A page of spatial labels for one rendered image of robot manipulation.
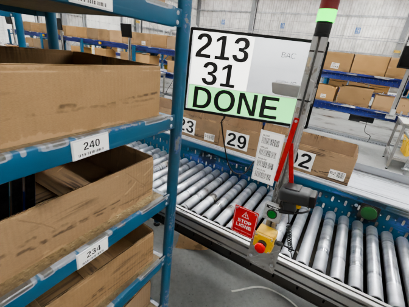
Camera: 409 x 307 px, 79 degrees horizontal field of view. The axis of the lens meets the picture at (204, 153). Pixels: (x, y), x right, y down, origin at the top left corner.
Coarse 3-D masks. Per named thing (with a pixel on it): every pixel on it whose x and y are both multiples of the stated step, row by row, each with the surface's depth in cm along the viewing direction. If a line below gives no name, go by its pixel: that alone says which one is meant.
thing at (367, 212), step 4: (364, 208) 126; (368, 208) 125; (372, 208) 124; (364, 212) 126; (368, 212) 125; (372, 212) 124; (376, 212) 124; (364, 216) 127; (368, 216) 126; (372, 216) 125; (376, 216) 124
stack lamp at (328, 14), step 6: (324, 0) 68; (330, 0) 67; (336, 0) 67; (324, 6) 68; (330, 6) 68; (336, 6) 68; (318, 12) 70; (324, 12) 69; (330, 12) 68; (336, 12) 69; (318, 18) 70; (324, 18) 69; (330, 18) 69
